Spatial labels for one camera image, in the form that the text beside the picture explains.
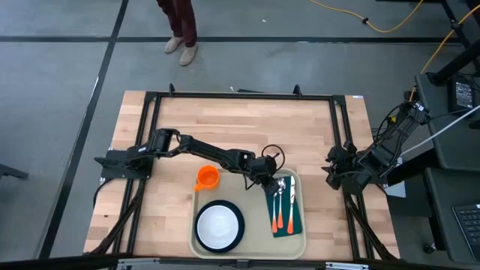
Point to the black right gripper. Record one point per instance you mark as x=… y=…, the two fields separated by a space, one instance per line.
x=339 y=161

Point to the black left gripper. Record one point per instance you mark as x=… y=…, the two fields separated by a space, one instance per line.
x=264 y=168

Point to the green cloth napkin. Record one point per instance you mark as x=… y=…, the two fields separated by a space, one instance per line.
x=296 y=225

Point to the white ribbed bowl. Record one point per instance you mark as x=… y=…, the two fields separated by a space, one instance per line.
x=218 y=227

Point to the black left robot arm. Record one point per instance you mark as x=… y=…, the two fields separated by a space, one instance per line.
x=210 y=150

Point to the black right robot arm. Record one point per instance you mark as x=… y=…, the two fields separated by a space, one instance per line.
x=378 y=157

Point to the beige plastic tray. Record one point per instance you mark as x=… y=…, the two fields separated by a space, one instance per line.
x=255 y=225

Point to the white paper sheet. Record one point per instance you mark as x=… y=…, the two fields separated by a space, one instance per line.
x=395 y=189

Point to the orange plastic cup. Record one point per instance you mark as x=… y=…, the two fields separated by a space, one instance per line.
x=208 y=177

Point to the black desk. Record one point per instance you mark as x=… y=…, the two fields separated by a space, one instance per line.
x=453 y=142

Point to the black caster wheel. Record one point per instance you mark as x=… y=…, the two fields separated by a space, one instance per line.
x=430 y=248

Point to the black power adapter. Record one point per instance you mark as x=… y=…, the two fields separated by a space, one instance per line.
x=462 y=93

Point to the black keyboard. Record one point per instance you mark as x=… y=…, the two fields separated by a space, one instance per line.
x=468 y=230

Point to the person's beige shoe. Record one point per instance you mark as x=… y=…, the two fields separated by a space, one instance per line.
x=172 y=44
x=188 y=55

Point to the person's legs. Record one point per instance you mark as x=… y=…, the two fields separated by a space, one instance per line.
x=183 y=18

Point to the black aluminium table frame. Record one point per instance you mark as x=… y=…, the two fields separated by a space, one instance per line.
x=243 y=96

